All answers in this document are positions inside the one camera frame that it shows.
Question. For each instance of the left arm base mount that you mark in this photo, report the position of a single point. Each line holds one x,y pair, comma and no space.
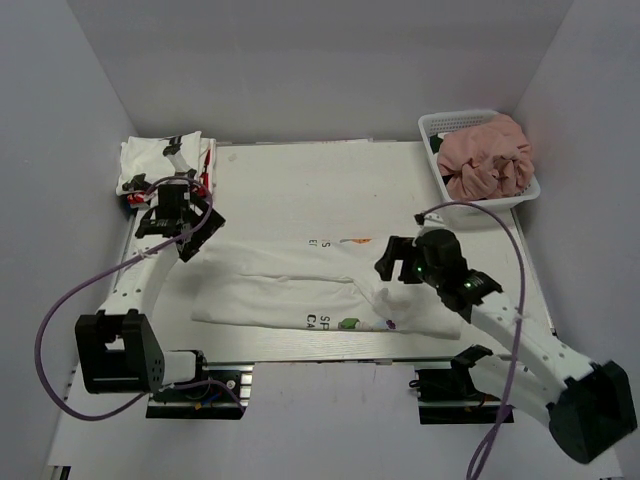
206,402

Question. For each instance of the white plastic basket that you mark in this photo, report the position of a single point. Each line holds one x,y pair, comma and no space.
440,125

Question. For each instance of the folded white printed t-shirt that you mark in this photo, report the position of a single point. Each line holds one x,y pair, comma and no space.
146,156

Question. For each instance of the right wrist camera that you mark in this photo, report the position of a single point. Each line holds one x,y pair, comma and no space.
428,221

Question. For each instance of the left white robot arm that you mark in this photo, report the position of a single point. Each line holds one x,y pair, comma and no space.
118,350

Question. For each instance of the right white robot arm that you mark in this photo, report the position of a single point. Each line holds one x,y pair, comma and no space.
586,406

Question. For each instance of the pink t-shirt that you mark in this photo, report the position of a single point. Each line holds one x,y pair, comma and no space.
489,161

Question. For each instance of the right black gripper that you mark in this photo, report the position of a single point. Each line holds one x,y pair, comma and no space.
399,249

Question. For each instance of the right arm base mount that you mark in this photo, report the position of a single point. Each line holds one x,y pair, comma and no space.
447,396

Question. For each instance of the dark green t-shirt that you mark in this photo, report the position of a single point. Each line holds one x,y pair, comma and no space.
435,142

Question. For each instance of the white cartoon print t-shirt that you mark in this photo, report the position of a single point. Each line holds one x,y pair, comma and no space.
313,285

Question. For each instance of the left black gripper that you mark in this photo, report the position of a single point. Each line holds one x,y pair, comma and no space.
206,232

